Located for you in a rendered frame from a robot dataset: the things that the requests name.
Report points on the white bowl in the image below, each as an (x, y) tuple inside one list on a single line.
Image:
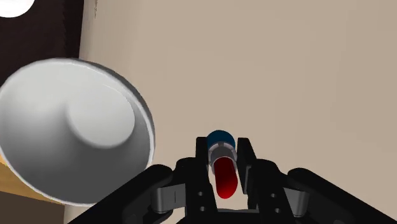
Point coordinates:
[(71, 133)]

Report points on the red and blue marker pen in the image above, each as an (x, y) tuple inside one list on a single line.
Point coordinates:
[(224, 164)]

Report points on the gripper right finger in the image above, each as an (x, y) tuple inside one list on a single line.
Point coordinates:
[(266, 186)]

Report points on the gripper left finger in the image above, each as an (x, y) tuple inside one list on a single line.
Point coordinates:
[(192, 183)]

